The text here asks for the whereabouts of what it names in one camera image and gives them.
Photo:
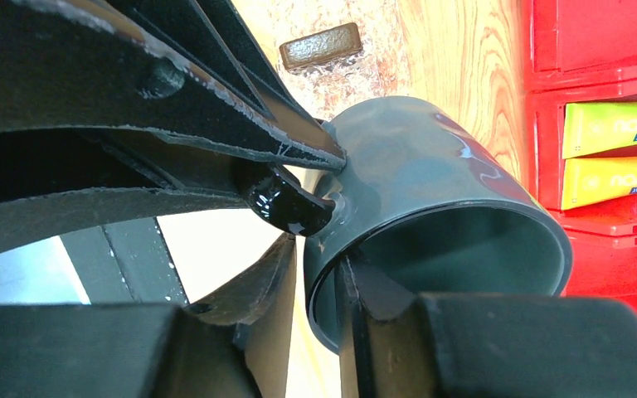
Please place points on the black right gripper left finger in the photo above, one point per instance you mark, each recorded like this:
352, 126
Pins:
232, 343

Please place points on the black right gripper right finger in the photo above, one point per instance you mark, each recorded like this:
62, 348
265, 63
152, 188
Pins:
398, 344

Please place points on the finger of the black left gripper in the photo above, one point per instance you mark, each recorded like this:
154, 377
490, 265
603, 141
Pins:
56, 182
189, 72

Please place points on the dark grey mug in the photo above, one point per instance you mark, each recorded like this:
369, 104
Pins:
422, 199

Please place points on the clear textured acrylic tray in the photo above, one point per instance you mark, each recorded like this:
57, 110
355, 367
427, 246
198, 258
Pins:
380, 69

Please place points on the orange toothpaste tube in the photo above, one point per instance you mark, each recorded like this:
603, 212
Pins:
588, 181

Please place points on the green toothpaste tube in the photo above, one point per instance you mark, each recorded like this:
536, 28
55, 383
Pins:
596, 127

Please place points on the red three-compartment bin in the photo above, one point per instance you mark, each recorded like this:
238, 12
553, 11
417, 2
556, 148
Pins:
580, 77

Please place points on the aluminium frame rail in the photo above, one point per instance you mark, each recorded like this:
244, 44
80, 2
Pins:
126, 262

